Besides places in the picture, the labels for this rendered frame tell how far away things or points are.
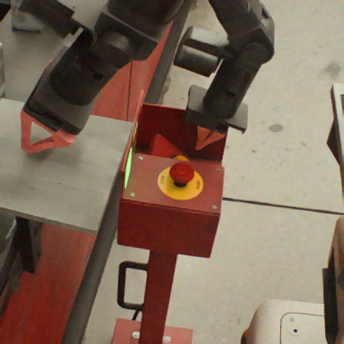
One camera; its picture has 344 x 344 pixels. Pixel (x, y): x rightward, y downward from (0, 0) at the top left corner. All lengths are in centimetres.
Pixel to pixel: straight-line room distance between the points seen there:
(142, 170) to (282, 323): 61
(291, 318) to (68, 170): 90
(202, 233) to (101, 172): 35
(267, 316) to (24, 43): 83
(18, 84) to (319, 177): 141
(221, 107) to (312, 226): 113
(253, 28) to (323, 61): 191
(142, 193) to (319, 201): 123
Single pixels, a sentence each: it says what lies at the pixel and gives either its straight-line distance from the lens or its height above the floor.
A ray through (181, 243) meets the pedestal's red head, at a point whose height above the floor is 69.
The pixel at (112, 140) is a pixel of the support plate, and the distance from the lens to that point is 83.
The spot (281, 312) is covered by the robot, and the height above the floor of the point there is 28.
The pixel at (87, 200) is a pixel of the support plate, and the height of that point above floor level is 100.
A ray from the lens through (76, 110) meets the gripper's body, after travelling 71.
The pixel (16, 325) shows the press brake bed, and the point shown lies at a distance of 102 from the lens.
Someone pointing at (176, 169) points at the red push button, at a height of 81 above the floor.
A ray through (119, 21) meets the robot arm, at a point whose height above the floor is 126.
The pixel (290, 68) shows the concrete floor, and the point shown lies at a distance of 276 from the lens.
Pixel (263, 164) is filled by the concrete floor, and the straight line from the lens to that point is 229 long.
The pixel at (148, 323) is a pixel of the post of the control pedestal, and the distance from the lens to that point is 149.
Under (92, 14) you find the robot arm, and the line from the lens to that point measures 64.
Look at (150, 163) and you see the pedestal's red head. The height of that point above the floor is 78.
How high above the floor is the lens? 157
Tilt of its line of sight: 45 degrees down
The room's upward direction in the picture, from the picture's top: 7 degrees clockwise
